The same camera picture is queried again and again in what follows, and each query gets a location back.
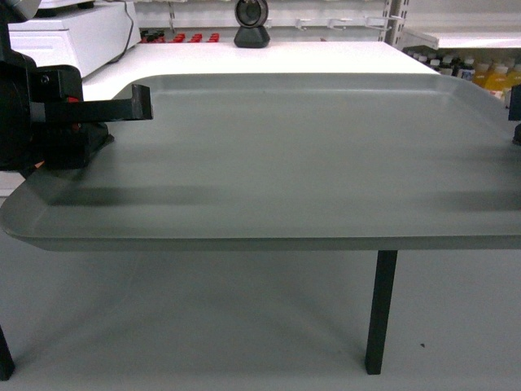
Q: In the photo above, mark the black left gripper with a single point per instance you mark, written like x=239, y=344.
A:
x=75, y=142

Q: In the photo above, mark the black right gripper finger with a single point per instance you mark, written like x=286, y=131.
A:
x=516, y=140
x=515, y=104

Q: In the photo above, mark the grey-green serving tray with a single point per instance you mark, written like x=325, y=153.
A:
x=288, y=162

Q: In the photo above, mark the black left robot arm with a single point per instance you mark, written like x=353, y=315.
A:
x=18, y=112

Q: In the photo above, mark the white checkout register box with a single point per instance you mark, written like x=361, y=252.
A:
x=86, y=38

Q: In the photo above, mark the orange juice bottles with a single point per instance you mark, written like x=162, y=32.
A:
x=498, y=79

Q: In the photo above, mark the red-capped bottles row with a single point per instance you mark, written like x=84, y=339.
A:
x=159, y=36

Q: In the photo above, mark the dark-capped bottles right shelf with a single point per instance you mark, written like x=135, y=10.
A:
x=443, y=62

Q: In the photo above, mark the black round barcode scanner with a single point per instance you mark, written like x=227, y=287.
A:
x=251, y=17

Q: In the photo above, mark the white pegboard hooks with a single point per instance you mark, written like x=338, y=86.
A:
x=380, y=23

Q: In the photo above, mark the black table leg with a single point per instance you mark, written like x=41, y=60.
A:
x=380, y=307

